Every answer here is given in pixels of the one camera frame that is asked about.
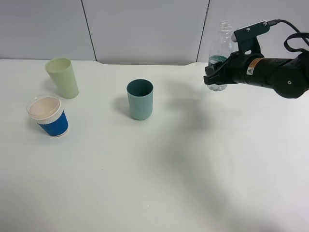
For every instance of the clear green-label water bottle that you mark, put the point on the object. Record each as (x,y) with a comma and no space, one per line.
(222,46)

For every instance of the blue sleeved paper cup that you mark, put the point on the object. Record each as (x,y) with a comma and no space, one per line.
(47,111)

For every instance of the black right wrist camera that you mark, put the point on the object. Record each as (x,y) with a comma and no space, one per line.
(246,37)

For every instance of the pale green plastic cup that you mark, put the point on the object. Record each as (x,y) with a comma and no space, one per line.
(61,72)

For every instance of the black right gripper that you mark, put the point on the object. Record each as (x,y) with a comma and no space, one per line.
(235,70)

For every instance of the teal plastic cup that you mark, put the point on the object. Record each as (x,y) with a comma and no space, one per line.
(140,98)

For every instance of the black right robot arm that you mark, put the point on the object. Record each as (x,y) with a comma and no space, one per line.
(289,78)

